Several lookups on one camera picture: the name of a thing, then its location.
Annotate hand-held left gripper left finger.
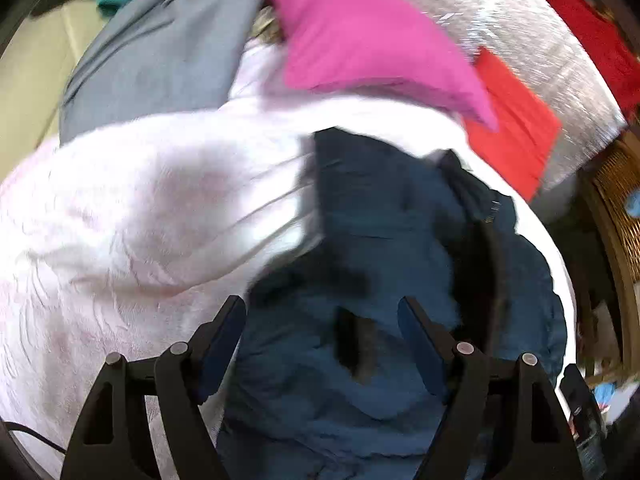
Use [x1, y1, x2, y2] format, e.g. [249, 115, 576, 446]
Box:
[60, 295, 247, 480]

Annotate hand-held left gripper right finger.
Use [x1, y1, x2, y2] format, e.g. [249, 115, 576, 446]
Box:
[397, 296, 583, 480]

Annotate navy blue jacket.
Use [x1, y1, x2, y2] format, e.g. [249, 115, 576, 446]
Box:
[217, 127, 568, 480]

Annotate white pink fluffy blanket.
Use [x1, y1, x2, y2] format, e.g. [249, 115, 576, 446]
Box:
[0, 40, 576, 480]

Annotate black plastic device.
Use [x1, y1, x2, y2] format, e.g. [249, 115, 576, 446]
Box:
[560, 365, 608, 466]

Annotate folded red cloth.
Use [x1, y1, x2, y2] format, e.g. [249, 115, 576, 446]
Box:
[462, 46, 562, 201]

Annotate wicker basket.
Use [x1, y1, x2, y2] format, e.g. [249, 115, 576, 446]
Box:
[582, 132, 640, 361]

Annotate grey garment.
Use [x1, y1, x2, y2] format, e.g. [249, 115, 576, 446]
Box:
[59, 0, 281, 143]

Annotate magenta cloth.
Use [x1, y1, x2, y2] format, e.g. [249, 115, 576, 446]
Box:
[263, 0, 500, 132]

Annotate beige mattress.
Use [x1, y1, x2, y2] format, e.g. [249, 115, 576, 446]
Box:
[0, 0, 101, 161]

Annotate red garment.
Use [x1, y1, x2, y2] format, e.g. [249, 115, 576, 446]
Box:
[502, 0, 640, 116]

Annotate black cable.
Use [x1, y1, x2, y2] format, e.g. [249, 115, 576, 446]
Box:
[0, 422, 66, 453]

